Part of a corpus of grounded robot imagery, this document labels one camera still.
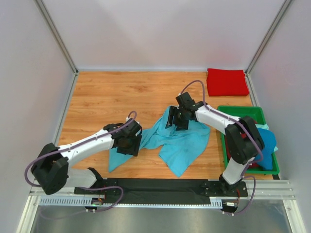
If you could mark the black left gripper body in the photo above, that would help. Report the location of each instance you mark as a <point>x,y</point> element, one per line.
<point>131,147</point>

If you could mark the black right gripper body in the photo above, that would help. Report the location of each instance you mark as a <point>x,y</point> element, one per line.
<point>181,121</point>

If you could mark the light blue t-shirt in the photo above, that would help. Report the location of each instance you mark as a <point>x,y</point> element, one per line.
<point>165,147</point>

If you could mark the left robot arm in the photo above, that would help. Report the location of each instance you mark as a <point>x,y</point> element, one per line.
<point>51,167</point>

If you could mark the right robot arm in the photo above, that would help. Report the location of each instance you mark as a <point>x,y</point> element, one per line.
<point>206,114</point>

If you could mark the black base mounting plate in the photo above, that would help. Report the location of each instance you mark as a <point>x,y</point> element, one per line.
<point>161,191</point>

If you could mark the folded red t-shirt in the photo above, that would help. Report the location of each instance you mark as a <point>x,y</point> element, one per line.
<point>221,82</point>

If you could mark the green plastic bin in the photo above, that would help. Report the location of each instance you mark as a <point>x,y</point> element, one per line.
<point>256,113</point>

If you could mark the mint green t-shirt in bin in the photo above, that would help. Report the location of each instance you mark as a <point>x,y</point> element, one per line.
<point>262,126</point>

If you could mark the dark red t-shirt in bin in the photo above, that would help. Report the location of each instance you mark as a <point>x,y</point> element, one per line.
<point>252,165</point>

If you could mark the blue t-shirt in bin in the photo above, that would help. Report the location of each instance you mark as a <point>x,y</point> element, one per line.
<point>269,140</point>

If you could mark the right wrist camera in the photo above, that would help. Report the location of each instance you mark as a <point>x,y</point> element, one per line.
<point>184,100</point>

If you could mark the right aluminium corner post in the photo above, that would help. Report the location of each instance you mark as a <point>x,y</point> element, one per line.
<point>269,34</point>

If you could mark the aluminium corner post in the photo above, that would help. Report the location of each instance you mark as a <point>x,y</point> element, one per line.
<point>53,29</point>
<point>269,34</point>

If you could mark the left aluminium corner post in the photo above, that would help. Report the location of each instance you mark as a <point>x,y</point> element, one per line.
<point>53,29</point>

